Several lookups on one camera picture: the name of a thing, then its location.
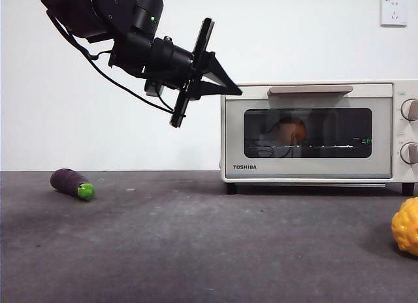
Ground glass oven door with handle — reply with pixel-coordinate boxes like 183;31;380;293
224;84;394;180

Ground large round oven knob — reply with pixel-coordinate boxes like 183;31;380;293
400;99;418;122
400;142;418;165

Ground cream Toshiba toaster oven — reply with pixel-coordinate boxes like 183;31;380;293
220;80;418;196

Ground purple toy eggplant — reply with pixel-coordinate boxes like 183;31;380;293
50;168;96;202

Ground bumpy yellow toy squash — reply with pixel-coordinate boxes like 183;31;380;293
391;197;418;255

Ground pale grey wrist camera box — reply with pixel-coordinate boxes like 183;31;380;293
144;80;165;98

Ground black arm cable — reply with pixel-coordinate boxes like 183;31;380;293
45;8;176;115

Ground metal wire oven rack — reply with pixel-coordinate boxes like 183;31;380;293
248;142;355;150

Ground white wall socket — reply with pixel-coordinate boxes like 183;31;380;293
379;0;408;27

